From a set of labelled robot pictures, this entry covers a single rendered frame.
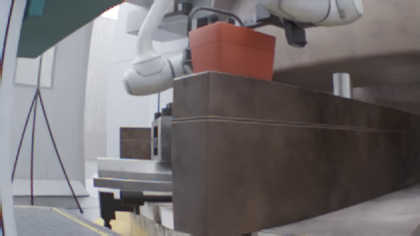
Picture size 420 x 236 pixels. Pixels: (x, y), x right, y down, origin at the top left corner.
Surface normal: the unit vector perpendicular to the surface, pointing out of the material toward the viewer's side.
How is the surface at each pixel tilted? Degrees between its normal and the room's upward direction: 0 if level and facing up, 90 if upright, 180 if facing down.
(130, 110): 90
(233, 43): 97
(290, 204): 90
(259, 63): 97
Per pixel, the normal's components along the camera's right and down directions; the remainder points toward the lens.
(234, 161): 0.61, -0.04
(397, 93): -0.05, -0.07
